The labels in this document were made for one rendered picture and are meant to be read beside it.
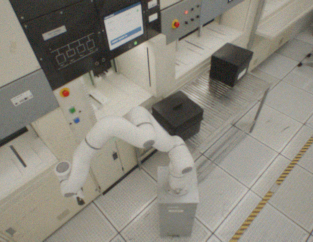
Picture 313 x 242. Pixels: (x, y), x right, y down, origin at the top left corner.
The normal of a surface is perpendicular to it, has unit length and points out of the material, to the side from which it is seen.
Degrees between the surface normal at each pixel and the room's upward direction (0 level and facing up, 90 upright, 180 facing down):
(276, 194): 0
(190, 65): 0
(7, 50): 90
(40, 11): 90
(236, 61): 0
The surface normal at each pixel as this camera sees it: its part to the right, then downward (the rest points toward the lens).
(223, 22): -0.72, 0.54
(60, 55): 0.69, 0.52
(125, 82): -0.04, -0.66
